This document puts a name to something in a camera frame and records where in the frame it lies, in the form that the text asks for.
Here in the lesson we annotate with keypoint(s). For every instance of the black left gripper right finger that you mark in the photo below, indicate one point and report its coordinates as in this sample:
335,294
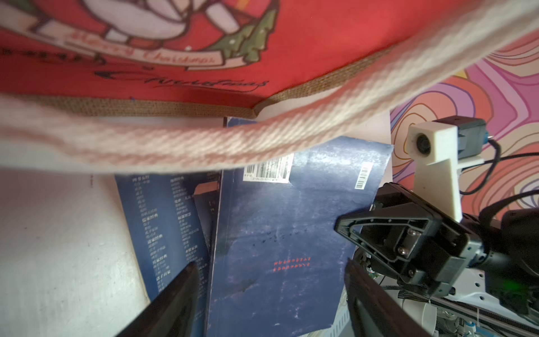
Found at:
366,295

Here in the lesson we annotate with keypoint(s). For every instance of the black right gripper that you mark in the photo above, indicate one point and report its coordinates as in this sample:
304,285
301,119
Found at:
410,241

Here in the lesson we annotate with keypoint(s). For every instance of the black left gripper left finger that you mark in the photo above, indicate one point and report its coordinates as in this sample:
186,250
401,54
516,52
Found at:
173,311

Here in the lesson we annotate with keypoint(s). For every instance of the navy book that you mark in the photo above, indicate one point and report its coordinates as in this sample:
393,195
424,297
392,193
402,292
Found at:
170,220
277,263

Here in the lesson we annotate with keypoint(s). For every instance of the red beige canvas tote bag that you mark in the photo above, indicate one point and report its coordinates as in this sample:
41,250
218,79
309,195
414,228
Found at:
181,86

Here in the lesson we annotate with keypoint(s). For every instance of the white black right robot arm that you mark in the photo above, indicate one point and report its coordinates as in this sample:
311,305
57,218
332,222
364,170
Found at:
498,292

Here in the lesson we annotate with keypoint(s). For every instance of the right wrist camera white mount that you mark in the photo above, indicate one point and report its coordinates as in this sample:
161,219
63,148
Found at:
441,149

